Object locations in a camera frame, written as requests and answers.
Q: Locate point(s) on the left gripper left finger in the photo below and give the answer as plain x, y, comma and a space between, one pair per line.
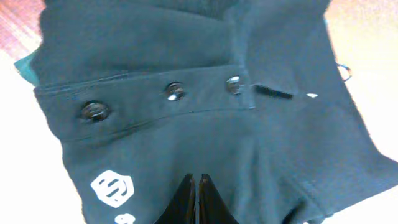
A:
181, 209

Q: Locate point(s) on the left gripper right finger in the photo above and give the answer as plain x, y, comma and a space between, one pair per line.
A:
213, 210

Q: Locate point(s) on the folded green garment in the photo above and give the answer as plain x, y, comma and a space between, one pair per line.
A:
25, 70

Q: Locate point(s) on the black polo shirt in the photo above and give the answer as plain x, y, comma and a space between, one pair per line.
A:
142, 93

